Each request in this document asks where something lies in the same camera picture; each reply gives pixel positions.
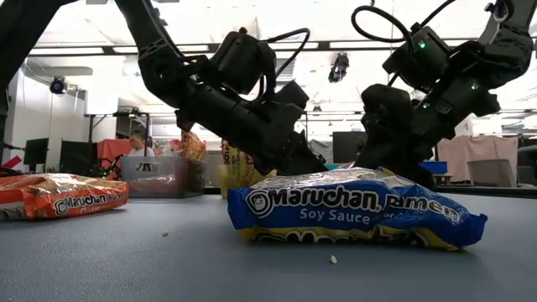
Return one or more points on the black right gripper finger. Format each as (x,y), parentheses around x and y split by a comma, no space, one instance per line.
(386,121)
(415,163)

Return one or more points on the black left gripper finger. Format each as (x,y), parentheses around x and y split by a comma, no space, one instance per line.
(289,165)
(308,152)

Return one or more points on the blue plastic bin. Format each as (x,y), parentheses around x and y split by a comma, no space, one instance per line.
(342,166)

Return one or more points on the orange Maruchan ramen pack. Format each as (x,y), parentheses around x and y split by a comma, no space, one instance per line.
(193,147)
(63,201)
(153,184)

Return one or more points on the silver blue Maruchan ramen pack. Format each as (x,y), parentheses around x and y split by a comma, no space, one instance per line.
(335,209)

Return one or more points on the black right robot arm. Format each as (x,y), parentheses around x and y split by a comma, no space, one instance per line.
(512,46)

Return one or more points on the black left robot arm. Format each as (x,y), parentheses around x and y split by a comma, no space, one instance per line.
(155,54)

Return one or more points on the blue storage box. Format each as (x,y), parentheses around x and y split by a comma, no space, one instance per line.
(434,168)

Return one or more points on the white cabinet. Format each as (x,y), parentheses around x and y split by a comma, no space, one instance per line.
(465,128)

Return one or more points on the black background monitor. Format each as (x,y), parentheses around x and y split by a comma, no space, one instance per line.
(346,147)
(75,157)
(35,153)

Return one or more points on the pink hanging cloth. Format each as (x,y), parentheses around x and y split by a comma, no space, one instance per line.
(478,149)

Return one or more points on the yellow plastic bin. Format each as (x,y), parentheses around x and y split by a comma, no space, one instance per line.
(224,193)

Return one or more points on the grey plastic bin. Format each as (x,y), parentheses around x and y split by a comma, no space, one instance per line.
(193,172)

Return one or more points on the grey chair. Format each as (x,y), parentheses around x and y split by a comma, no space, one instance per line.
(491,173)

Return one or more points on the white noodle crumb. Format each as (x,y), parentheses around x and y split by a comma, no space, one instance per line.
(333,259)

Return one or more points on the person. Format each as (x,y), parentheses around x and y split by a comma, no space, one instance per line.
(138,144)

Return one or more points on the orange chair cover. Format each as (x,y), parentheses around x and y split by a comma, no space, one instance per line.
(111,153)

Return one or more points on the blue table mat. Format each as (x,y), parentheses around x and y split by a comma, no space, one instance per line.
(126,268)

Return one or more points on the black ceiling spotlight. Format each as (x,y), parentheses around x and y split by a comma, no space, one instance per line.
(58,86)

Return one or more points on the red background object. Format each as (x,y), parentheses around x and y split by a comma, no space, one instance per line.
(8,162)

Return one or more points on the black hanging ceiling camera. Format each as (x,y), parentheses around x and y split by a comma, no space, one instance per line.
(339,67)

